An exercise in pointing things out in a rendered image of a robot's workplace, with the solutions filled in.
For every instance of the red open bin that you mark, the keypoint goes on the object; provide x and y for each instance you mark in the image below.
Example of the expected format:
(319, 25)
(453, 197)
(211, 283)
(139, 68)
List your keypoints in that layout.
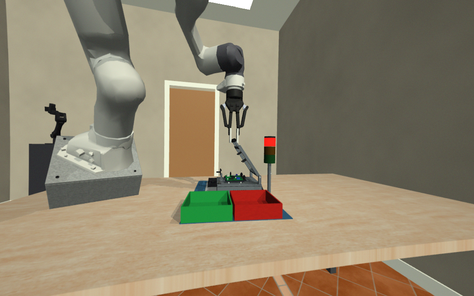
(255, 205)

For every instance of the green open-top bin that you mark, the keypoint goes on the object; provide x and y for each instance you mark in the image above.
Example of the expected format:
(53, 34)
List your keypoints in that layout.
(206, 206)

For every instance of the green circuit board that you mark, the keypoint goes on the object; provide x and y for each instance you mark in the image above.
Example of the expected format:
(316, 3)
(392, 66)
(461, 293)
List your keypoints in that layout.
(233, 177)

